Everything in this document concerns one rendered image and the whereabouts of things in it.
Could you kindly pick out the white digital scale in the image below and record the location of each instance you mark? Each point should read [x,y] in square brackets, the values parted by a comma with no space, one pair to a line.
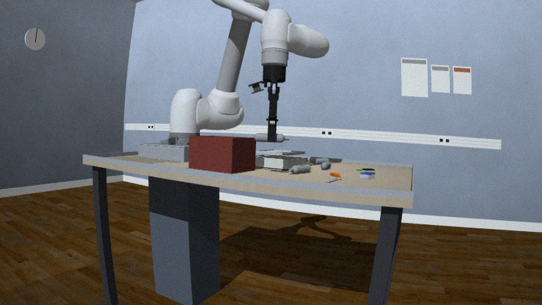
[276,160]

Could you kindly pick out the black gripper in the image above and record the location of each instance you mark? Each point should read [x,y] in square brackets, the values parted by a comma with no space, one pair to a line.
[273,74]

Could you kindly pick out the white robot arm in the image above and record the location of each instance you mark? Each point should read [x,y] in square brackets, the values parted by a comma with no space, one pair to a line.
[221,110]

